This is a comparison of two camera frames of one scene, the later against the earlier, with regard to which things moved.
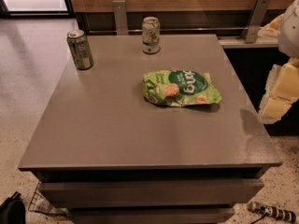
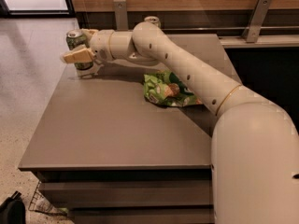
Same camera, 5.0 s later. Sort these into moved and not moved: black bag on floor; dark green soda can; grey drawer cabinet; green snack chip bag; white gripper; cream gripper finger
Moved: white gripper; cream gripper finger
Not moved: grey drawer cabinet; black bag on floor; dark green soda can; green snack chip bag
